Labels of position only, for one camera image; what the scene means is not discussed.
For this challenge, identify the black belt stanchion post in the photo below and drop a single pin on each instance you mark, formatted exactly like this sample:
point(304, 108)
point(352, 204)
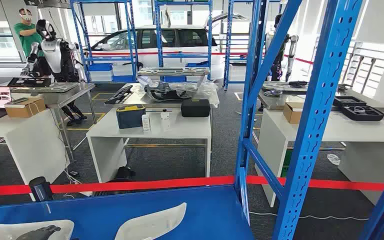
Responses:
point(40, 188)

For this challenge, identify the red barrier belt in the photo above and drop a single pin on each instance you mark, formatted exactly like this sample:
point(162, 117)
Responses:
point(6, 189)
point(129, 53)
point(178, 182)

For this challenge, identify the black carry case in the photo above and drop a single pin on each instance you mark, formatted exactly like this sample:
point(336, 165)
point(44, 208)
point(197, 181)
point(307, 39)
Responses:
point(195, 108)

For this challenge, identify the grey tray of parts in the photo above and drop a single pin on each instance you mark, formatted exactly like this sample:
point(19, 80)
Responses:
point(173, 71)

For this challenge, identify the cardboard box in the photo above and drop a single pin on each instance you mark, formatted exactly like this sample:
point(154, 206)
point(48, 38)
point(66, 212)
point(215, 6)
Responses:
point(26, 111)
point(293, 114)

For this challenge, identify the person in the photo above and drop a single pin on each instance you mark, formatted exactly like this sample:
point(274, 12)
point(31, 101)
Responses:
point(26, 38)

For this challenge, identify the clear plastic bag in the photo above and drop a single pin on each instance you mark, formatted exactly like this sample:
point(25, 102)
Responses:
point(333, 159)

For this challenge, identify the white curved plastic part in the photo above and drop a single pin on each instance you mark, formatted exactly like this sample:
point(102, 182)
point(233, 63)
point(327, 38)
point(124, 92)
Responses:
point(152, 225)
point(3, 232)

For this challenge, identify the black and white humanoid robot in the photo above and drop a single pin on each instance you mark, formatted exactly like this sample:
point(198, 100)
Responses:
point(291, 49)
point(54, 53)

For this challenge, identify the small white carton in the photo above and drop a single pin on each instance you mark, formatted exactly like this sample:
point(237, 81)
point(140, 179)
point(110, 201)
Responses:
point(146, 123)

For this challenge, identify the white car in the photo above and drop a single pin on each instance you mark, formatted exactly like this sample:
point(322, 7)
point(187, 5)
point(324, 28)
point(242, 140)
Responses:
point(172, 39)

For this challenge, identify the steel table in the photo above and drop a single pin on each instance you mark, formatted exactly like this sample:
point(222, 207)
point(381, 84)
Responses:
point(139, 101)
point(278, 101)
point(62, 94)

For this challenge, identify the black moulded tray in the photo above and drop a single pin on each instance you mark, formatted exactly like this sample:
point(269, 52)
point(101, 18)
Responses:
point(349, 101)
point(29, 82)
point(362, 113)
point(119, 95)

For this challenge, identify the metal railing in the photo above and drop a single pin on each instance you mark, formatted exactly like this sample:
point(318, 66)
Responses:
point(367, 66)

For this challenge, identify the blue metal shelf rack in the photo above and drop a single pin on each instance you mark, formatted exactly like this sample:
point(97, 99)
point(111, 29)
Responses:
point(178, 212)
point(228, 49)
point(159, 33)
point(130, 33)

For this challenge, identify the blue storage bin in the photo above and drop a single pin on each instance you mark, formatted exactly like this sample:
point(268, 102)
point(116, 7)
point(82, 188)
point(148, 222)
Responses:
point(101, 67)

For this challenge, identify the blue and yellow tool case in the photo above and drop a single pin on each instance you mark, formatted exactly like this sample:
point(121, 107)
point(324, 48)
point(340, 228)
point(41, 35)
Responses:
point(130, 117)

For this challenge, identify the white plastic bottle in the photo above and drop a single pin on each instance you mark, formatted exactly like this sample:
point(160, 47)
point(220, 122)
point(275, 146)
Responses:
point(165, 121)

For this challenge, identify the white table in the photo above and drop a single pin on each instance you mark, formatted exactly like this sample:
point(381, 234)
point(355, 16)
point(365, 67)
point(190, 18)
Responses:
point(178, 127)
point(36, 145)
point(344, 127)

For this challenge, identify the black bag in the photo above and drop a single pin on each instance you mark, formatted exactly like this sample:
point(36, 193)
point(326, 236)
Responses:
point(122, 174)

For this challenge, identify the plastic-wrapped black parts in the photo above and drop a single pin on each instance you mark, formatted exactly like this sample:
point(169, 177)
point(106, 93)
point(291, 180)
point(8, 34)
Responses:
point(175, 91)

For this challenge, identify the green plastic crate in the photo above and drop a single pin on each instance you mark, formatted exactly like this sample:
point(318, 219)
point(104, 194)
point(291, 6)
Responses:
point(286, 162)

